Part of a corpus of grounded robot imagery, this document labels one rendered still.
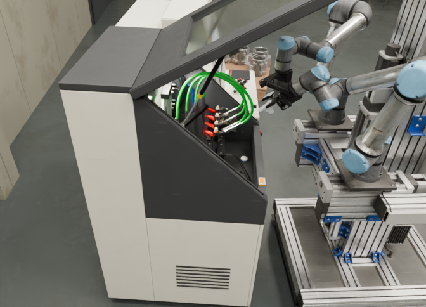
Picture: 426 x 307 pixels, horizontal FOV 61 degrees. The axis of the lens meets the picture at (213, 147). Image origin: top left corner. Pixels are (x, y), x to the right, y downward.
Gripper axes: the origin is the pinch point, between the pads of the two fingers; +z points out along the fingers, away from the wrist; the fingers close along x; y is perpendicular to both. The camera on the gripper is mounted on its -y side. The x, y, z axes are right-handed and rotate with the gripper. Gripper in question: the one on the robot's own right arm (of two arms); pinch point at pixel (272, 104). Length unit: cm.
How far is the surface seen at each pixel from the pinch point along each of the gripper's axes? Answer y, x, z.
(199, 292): -34, -47, 102
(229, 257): -18, -47, 67
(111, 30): -86, 16, -30
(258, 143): -4.8, -0.1, 25.3
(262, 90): 21, 227, 105
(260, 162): -4.8, -18.2, 25.3
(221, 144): -25.6, -8.4, 22.1
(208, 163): -31, -47, 5
